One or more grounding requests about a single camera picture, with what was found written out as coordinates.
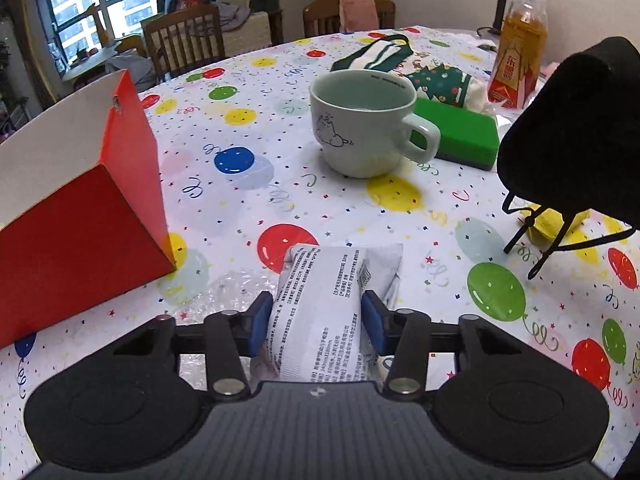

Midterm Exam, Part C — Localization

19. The white printed packet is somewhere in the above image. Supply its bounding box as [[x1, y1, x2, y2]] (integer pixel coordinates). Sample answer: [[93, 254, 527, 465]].
[[250, 244, 404, 382]]

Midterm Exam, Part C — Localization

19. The yellow sponge cloth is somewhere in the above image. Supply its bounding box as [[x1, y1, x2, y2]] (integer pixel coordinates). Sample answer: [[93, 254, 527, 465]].
[[526, 209, 589, 247]]

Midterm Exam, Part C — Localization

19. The green sponge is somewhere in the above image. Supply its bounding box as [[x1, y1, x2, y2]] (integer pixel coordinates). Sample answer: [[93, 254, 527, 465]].
[[414, 98, 500, 170]]

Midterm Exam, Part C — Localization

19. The black face mask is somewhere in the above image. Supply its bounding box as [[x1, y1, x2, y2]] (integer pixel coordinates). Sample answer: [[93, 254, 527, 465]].
[[497, 36, 639, 278]]

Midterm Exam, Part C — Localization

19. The christmas print cloth bag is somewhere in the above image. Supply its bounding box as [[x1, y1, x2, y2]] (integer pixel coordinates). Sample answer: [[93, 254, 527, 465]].
[[331, 35, 490, 114]]

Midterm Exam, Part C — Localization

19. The balloon print tablecloth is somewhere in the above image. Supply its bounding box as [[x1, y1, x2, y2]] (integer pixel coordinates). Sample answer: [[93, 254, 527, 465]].
[[1, 34, 639, 479]]

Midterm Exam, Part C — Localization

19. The red cardboard box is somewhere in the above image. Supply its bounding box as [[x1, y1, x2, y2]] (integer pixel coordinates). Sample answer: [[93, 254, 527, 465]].
[[1, 70, 176, 346]]

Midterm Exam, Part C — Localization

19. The pale green mug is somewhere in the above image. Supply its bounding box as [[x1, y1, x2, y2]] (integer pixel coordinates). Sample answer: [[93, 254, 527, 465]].
[[309, 70, 440, 179]]

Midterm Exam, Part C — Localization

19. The orange tea bottle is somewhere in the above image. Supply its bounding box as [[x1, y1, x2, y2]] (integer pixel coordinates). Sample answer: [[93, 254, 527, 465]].
[[487, 0, 548, 110]]

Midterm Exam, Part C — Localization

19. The wooden chair black seat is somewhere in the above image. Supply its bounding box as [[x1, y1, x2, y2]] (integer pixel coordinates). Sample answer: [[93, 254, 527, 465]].
[[141, 3, 227, 81]]

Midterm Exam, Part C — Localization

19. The sofa with blankets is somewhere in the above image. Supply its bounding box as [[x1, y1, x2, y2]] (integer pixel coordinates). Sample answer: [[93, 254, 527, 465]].
[[165, 0, 280, 56]]

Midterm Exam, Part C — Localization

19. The pink towel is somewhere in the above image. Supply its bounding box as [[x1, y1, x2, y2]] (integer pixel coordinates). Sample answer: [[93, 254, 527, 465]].
[[338, 0, 378, 32]]

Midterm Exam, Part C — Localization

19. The wooden chair with towel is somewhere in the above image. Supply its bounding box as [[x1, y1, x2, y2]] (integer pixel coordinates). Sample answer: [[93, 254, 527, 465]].
[[303, 0, 396, 38]]

